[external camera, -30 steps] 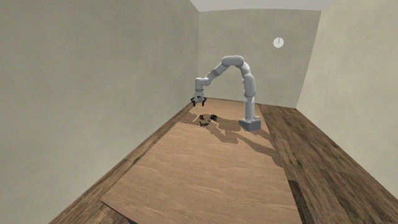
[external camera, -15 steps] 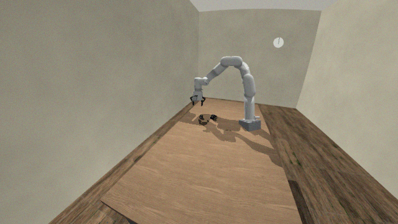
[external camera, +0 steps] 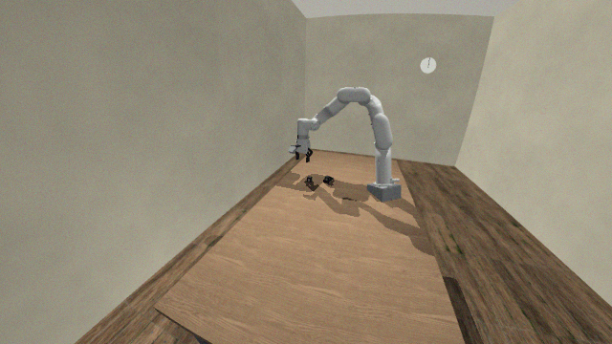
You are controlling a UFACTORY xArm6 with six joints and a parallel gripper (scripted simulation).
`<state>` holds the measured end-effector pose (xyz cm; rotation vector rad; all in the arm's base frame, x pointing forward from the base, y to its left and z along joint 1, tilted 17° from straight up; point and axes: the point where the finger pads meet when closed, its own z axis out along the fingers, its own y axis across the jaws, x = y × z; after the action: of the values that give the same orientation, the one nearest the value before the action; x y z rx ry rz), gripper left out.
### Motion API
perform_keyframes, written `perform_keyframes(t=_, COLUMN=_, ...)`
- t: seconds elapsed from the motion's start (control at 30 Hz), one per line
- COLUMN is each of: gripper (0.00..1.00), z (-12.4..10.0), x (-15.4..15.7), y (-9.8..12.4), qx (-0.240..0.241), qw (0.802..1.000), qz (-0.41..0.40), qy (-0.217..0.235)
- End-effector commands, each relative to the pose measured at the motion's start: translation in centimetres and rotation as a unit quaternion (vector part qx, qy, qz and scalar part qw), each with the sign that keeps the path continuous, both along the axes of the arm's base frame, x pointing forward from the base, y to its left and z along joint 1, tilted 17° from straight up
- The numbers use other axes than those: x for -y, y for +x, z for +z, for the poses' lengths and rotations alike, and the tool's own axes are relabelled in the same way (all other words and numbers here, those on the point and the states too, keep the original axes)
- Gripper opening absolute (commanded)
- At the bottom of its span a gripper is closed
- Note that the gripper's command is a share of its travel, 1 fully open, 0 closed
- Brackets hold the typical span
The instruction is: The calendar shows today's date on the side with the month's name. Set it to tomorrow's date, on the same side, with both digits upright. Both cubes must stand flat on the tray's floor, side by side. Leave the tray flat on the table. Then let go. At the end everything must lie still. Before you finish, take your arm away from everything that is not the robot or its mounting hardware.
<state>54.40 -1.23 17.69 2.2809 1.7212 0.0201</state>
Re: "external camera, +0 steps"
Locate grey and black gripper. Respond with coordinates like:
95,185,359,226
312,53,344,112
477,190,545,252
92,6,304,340
295,139,313,162

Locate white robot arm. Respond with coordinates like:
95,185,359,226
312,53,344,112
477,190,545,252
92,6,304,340
297,88,400,186

